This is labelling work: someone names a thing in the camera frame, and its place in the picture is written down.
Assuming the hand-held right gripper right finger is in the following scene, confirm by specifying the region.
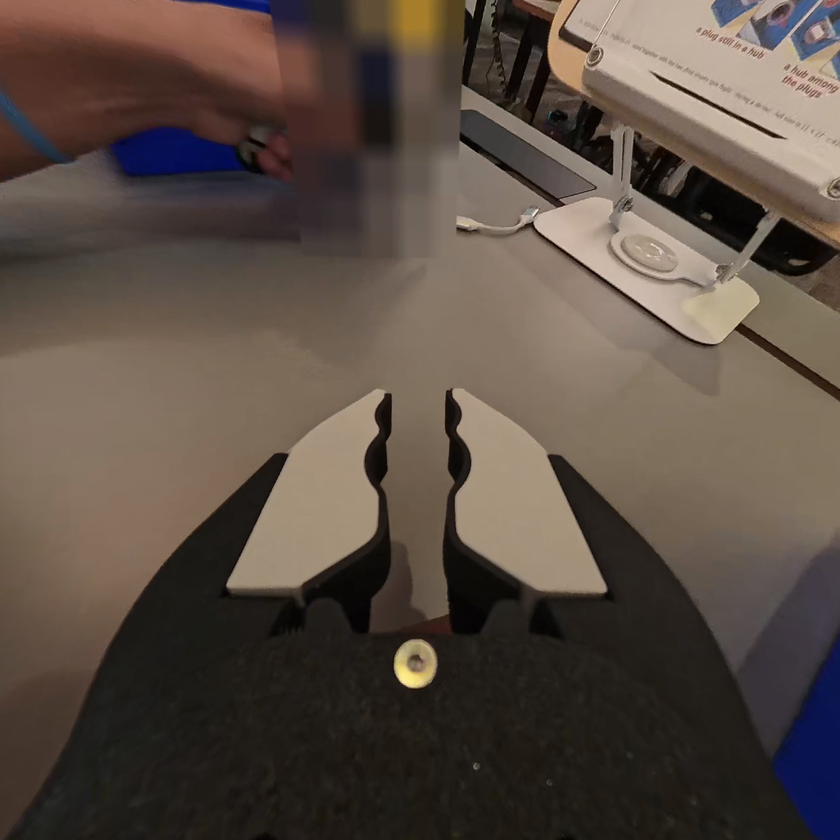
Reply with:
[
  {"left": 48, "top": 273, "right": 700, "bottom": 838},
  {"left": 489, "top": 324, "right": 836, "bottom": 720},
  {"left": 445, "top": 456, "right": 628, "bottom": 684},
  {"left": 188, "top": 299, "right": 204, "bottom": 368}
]
[{"left": 443, "top": 387, "right": 609, "bottom": 635}]

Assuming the blue plastic bin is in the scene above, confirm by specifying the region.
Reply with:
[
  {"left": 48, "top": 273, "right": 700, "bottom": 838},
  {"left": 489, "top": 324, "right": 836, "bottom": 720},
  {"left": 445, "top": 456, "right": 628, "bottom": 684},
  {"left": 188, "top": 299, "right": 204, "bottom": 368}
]
[
  {"left": 108, "top": 0, "right": 277, "bottom": 177},
  {"left": 771, "top": 646, "right": 840, "bottom": 840}
]

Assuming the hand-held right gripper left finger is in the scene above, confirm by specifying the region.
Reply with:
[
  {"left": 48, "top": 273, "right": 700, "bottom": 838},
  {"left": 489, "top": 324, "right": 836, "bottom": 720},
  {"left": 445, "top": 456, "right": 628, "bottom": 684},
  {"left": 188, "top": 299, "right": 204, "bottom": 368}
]
[{"left": 225, "top": 388, "right": 393, "bottom": 634}]

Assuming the silver usb hub white cable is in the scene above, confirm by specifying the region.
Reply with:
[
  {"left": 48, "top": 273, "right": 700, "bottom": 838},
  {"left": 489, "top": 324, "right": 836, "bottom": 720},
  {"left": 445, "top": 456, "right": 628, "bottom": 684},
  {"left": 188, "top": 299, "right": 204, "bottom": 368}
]
[{"left": 456, "top": 205, "right": 542, "bottom": 235}]

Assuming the blue wristband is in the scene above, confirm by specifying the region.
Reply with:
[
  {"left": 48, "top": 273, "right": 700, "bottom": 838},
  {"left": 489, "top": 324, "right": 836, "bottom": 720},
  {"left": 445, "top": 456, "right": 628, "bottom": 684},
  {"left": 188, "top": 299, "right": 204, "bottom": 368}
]
[{"left": 0, "top": 88, "right": 76, "bottom": 165}]

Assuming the printed instruction sheet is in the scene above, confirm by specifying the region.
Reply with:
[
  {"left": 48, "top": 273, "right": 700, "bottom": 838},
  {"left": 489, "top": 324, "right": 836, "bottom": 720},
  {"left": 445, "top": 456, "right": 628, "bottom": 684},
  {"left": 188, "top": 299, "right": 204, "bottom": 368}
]
[{"left": 558, "top": 0, "right": 840, "bottom": 148}]

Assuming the black desk panel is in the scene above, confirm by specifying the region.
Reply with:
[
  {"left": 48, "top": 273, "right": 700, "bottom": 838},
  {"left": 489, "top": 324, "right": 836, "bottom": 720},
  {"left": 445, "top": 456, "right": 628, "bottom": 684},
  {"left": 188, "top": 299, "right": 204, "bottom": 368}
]
[{"left": 459, "top": 108, "right": 598, "bottom": 203}]

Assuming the person's left hand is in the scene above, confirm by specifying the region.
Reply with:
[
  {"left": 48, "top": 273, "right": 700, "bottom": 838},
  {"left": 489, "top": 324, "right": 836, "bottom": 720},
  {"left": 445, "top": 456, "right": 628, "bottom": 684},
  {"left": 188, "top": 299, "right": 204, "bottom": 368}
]
[{"left": 125, "top": 0, "right": 296, "bottom": 183}]

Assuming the person's left forearm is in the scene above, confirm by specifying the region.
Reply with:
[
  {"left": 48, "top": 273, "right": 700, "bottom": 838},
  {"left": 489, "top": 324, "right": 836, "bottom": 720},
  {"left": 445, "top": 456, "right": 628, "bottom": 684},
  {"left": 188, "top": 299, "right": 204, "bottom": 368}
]
[{"left": 0, "top": 13, "right": 198, "bottom": 183}]

